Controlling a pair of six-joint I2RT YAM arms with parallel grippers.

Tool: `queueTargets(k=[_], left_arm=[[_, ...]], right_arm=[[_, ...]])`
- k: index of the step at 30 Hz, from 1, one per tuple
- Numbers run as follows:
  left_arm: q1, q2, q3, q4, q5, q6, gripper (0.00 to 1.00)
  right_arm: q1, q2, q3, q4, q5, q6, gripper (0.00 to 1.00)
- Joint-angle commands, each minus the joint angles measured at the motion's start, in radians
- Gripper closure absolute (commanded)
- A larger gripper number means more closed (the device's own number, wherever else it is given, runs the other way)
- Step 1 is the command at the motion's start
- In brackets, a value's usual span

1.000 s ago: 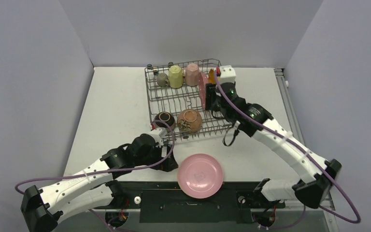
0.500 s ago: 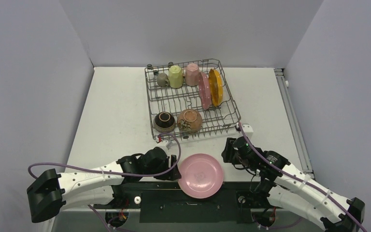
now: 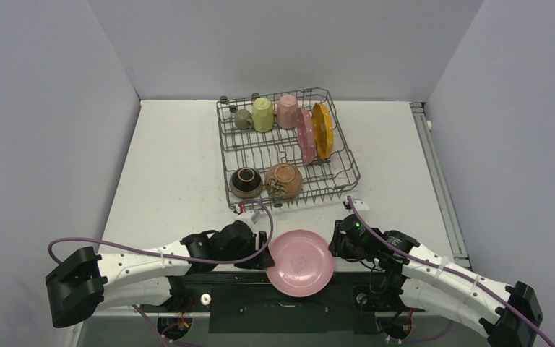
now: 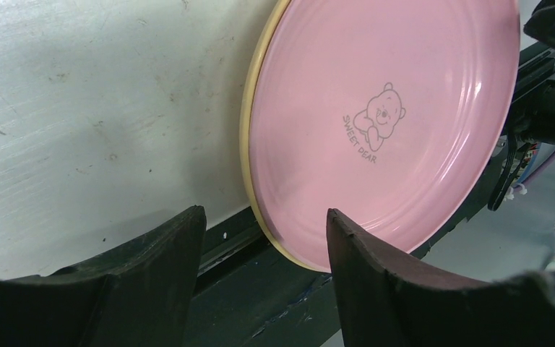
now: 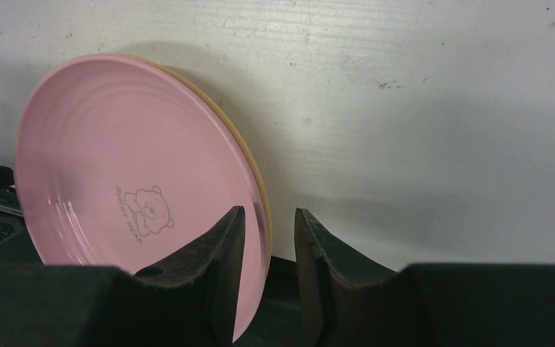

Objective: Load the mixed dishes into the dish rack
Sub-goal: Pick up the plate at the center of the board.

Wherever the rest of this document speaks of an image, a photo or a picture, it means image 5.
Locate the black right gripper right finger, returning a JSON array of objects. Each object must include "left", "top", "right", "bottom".
[{"left": 294, "top": 208, "right": 555, "bottom": 346}]

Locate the tan beige plate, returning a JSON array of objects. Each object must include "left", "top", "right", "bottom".
[{"left": 124, "top": 53, "right": 273, "bottom": 270}]

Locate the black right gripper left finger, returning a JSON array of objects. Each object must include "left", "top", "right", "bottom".
[{"left": 0, "top": 206, "right": 246, "bottom": 346}]

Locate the light pink bear plate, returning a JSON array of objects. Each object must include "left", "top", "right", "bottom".
[{"left": 14, "top": 54, "right": 268, "bottom": 339}]

